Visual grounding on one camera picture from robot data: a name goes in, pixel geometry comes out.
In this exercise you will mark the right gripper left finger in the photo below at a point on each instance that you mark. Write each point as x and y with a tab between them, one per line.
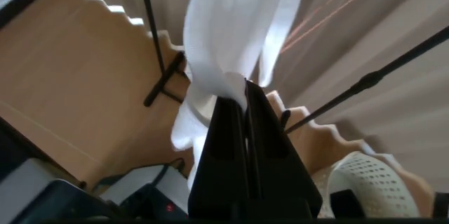
221	168

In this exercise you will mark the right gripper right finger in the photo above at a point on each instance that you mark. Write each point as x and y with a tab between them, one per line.
280	175

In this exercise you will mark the white printed t-shirt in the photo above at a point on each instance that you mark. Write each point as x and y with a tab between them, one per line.
224	34

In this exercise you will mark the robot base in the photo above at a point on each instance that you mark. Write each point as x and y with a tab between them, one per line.
52	196

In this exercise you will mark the white laundry basket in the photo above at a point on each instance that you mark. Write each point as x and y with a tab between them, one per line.
375	182

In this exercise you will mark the black clothes rack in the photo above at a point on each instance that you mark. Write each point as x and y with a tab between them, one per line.
368	79

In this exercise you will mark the pink clothes hanger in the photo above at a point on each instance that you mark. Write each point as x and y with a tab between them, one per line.
336	12

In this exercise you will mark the black garment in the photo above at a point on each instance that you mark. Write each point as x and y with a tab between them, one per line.
345	204

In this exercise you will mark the beige curtain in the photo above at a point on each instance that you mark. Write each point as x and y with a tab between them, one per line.
386	118

